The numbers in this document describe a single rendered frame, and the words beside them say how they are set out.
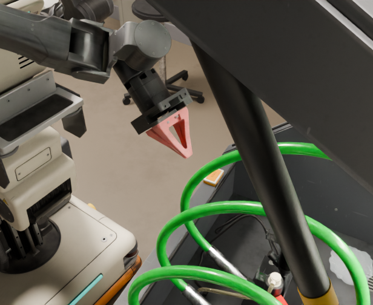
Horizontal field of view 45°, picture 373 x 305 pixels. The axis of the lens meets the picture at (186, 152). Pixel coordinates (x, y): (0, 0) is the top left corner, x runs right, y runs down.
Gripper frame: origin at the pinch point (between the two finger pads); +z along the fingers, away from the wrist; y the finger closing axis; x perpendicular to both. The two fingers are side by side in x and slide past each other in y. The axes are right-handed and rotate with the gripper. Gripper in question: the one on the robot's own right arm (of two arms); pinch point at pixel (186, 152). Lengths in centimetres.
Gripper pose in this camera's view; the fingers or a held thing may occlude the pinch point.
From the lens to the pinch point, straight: 73.5
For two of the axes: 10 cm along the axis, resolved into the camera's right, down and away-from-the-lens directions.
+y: 5.2, -2.3, -8.2
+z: 5.3, 8.4, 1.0
